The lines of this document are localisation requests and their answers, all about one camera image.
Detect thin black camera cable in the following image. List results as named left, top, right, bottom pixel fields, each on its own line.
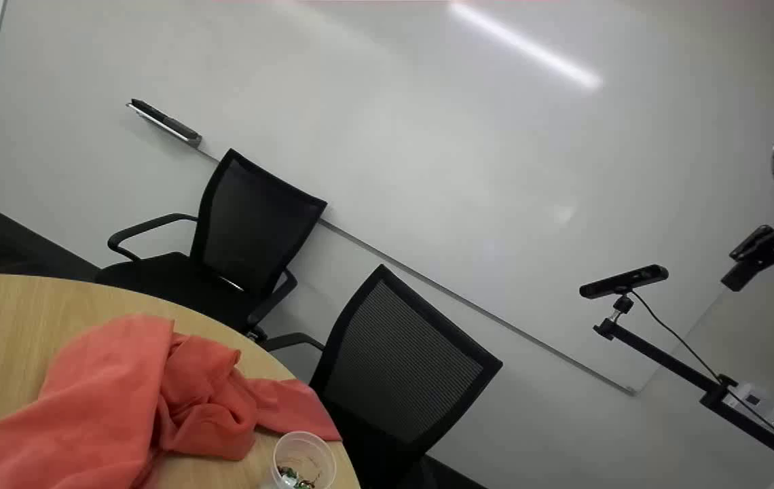
left=630, top=288, right=774, bottom=460

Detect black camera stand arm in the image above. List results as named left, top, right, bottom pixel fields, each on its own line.
left=592, top=294, right=774, bottom=483

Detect orange cloth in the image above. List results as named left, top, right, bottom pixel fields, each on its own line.
left=0, top=312, right=346, bottom=489

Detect black mesh office chair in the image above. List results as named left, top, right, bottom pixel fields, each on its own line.
left=96, top=147, right=328, bottom=341
left=260, top=264, right=505, bottom=489

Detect large white wall whiteboard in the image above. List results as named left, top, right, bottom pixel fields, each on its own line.
left=0, top=0, right=774, bottom=396

